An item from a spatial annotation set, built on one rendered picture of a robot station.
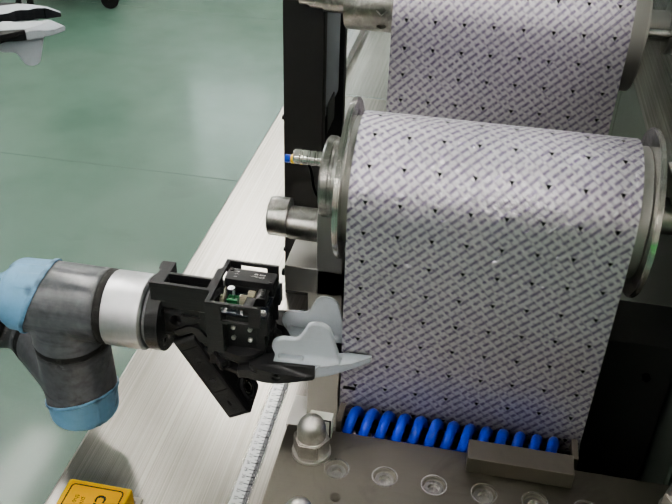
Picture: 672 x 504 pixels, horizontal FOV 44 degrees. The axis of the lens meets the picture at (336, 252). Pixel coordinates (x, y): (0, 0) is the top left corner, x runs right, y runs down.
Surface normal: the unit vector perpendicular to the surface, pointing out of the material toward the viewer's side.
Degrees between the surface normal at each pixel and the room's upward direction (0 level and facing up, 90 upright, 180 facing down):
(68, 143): 0
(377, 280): 90
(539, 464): 0
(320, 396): 90
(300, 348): 90
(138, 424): 0
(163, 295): 90
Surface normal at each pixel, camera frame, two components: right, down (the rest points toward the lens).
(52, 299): -0.14, 0.00
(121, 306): -0.11, -0.22
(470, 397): -0.19, 0.54
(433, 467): 0.03, -0.83
